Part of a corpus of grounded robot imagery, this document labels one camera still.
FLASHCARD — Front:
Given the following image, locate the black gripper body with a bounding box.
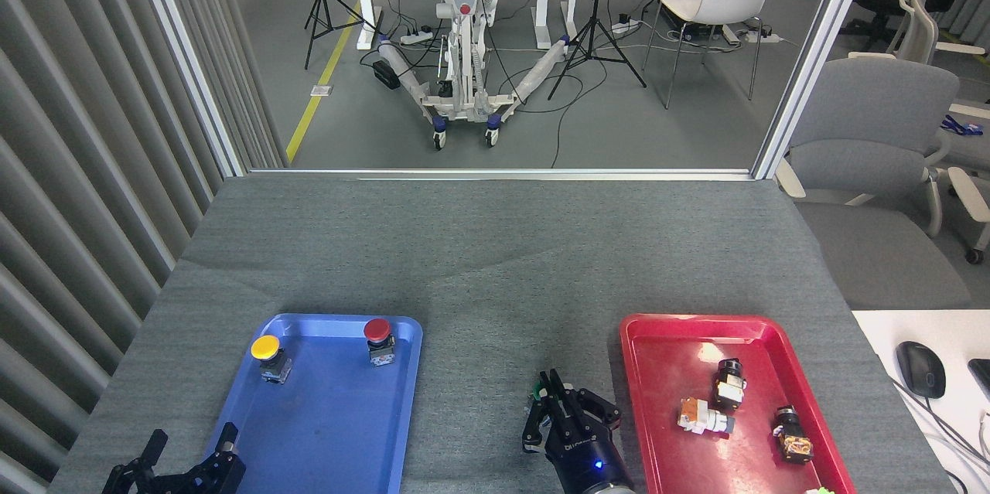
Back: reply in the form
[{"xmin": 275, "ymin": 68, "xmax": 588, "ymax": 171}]
[{"xmin": 545, "ymin": 432, "xmax": 633, "ymax": 494}]

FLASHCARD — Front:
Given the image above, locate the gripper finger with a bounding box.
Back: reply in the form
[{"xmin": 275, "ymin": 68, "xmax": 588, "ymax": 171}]
[
  {"xmin": 522, "ymin": 369, "xmax": 569, "ymax": 452},
  {"xmin": 102, "ymin": 430, "xmax": 167, "ymax": 494},
  {"xmin": 565, "ymin": 390, "xmax": 622, "ymax": 437},
  {"xmin": 166, "ymin": 423, "xmax": 246, "ymax": 494}
]

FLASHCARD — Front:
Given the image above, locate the yellow push button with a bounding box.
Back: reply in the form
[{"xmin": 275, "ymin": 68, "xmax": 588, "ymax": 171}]
[{"xmin": 251, "ymin": 335, "xmax": 293, "ymax": 384}]

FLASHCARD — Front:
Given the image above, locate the red push button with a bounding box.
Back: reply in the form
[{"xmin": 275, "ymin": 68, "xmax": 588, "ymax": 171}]
[{"xmin": 363, "ymin": 318, "xmax": 396, "ymax": 367}]

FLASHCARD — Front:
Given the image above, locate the red plastic tray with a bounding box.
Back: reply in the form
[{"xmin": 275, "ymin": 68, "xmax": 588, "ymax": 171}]
[{"xmin": 619, "ymin": 313, "xmax": 858, "ymax": 494}]

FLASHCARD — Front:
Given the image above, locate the blue plastic tray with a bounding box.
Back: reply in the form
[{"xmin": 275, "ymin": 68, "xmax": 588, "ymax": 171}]
[{"xmin": 189, "ymin": 313, "xmax": 424, "ymax": 494}]

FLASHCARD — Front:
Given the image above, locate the white desk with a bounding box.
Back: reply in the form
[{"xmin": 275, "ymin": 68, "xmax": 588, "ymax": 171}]
[{"xmin": 851, "ymin": 310, "xmax": 990, "ymax": 494}]

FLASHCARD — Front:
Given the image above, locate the black computer mouse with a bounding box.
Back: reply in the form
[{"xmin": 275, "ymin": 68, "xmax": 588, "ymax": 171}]
[{"xmin": 896, "ymin": 341, "xmax": 947, "ymax": 400}]

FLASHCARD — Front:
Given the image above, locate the black tripod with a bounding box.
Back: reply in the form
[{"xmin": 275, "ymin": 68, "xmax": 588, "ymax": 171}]
[
  {"xmin": 304, "ymin": 0, "xmax": 380, "ymax": 70},
  {"xmin": 548, "ymin": 0, "xmax": 647, "ymax": 101}
]

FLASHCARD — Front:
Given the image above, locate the black flat device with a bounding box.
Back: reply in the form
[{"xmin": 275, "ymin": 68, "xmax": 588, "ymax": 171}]
[{"xmin": 968, "ymin": 358, "xmax": 990, "ymax": 404}]

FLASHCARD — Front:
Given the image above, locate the grey office chair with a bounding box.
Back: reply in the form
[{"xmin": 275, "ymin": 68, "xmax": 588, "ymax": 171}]
[{"xmin": 776, "ymin": 57, "xmax": 974, "ymax": 311}]

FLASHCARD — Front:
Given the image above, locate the white table leg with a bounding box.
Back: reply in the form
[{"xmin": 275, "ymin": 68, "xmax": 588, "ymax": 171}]
[
  {"xmin": 534, "ymin": 0, "xmax": 579, "ymax": 51},
  {"xmin": 354, "ymin": 0, "xmax": 384, "ymax": 51}
]

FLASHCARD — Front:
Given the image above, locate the white stand on wheels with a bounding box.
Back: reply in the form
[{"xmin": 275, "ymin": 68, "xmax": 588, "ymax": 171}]
[{"xmin": 377, "ymin": 0, "xmax": 573, "ymax": 151}]

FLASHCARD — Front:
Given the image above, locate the white office chair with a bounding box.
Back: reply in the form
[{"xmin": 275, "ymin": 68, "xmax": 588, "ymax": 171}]
[{"xmin": 848, "ymin": 0, "xmax": 987, "ymax": 66}]

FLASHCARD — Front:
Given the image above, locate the white and orange switch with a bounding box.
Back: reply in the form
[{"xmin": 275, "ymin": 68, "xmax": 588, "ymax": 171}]
[{"xmin": 678, "ymin": 397, "xmax": 736, "ymax": 438}]

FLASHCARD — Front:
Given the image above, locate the black selector switch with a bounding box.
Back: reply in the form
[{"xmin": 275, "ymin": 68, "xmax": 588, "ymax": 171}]
[{"xmin": 712, "ymin": 359, "xmax": 748, "ymax": 411}]

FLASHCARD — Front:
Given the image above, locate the black switch with orange base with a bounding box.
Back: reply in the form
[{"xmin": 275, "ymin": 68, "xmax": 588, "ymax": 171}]
[{"xmin": 772, "ymin": 405, "xmax": 814, "ymax": 465}]

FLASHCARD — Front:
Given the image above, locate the silver rail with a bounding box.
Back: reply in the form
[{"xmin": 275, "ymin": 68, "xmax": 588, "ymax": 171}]
[{"xmin": 247, "ymin": 168, "xmax": 755, "ymax": 182}]

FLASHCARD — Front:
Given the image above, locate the grey cable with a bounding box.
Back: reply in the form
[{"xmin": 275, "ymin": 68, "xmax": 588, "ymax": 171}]
[{"xmin": 889, "ymin": 376, "xmax": 990, "ymax": 483}]

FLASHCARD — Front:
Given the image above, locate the silver post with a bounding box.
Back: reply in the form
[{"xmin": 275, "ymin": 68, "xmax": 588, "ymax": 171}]
[
  {"xmin": 128, "ymin": 0, "xmax": 248, "ymax": 178},
  {"xmin": 752, "ymin": 0, "xmax": 882, "ymax": 180}
]

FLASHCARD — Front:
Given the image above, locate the blue lanyard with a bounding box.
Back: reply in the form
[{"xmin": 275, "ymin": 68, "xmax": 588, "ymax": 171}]
[{"xmin": 941, "ymin": 114, "xmax": 985, "ymax": 137}]

